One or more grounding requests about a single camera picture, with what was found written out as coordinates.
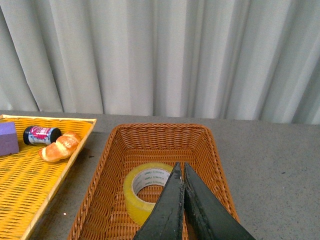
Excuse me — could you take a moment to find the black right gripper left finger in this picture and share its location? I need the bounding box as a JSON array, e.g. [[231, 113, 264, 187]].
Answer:
[[133, 162, 185, 240]]

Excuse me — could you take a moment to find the toy croissant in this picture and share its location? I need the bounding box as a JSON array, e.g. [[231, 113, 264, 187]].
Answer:
[[38, 131, 82, 163]]

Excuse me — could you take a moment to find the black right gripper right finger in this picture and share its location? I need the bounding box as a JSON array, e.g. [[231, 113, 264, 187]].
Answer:
[[183, 162, 254, 240]]

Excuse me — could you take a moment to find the yellow packing tape roll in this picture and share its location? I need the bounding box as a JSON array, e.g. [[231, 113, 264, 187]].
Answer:
[[123, 162, 173, 226]]

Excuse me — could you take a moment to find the grey curtain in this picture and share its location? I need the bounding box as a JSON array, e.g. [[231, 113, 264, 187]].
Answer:
[[0, 0, 320, 125]]

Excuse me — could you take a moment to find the purple foam cube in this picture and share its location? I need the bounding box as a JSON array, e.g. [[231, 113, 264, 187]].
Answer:
[[0, 122, 20, 156]]

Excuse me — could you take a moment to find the brown wicker basket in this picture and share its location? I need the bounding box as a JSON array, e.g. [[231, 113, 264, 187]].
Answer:
[[68, 123, 238, 240]]

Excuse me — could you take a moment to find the yellow woven basket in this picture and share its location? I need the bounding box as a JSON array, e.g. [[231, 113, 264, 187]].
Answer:
[[0, 114, 96, 240]]

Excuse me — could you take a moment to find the small soda can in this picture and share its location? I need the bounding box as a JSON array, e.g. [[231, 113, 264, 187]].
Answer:
[[23, 125, 62, 145]]

